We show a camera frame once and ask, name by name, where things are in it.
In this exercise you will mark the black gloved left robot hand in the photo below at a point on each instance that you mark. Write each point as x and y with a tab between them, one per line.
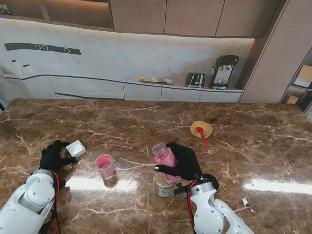
52	158

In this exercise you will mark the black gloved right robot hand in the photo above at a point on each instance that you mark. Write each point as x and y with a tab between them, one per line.
187	163

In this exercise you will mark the clear airtight container white lid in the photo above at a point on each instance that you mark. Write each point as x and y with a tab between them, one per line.
165	158

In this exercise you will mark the white square container lid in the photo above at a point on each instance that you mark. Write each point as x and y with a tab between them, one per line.
76	147

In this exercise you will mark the red plastic scoop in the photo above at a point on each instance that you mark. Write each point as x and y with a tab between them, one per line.
202	136

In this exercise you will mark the black round jar lid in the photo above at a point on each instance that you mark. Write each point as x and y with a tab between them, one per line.
214	181

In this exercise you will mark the clear grain jar with label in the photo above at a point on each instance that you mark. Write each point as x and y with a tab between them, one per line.
164	187

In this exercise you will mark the yellow plastic bowl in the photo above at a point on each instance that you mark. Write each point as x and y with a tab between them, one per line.
206	126

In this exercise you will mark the pink plastic measuring cup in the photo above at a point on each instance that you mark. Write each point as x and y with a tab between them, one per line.
105	168

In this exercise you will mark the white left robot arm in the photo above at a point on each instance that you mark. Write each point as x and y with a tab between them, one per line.
24	204

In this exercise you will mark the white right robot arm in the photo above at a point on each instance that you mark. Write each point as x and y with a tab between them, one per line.
209	209

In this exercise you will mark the white counter with drawers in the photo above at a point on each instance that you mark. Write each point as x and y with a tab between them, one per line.
97	89

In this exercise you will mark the black silver toaster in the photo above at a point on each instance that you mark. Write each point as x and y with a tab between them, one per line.
195	80

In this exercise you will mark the yellow fruit piece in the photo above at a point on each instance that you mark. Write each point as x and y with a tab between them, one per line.
153	79
167	81
140	78

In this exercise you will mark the dark serving board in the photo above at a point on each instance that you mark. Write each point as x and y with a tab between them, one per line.
158	83

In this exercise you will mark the short white bottle black cap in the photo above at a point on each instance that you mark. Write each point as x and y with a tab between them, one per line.
27	69

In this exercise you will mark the tall white bottle black cap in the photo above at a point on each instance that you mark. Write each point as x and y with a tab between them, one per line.
16	68

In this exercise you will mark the black espresso machine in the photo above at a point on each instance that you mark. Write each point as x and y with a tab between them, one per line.
224	70

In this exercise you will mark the orange printed box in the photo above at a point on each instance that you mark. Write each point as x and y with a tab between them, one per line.
292	100

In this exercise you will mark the brown tall cabinet panel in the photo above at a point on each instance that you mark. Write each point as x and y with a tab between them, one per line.
265	68

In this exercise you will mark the beige cardboard box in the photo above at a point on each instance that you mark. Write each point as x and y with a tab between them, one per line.
304	76

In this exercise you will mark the small dark shelf item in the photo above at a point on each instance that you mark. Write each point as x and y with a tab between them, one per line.
5	11

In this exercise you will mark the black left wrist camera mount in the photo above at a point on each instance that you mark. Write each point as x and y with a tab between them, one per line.
62	184

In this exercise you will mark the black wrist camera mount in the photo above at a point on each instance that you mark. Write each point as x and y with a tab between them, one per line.
62	184
181	190

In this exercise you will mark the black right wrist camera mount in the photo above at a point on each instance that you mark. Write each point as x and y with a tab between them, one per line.
181	190

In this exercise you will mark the black wall panel with rings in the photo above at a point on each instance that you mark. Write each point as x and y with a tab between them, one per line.
24	46

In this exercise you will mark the brown wooden wall cabinets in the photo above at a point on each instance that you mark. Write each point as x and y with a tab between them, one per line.
190	17

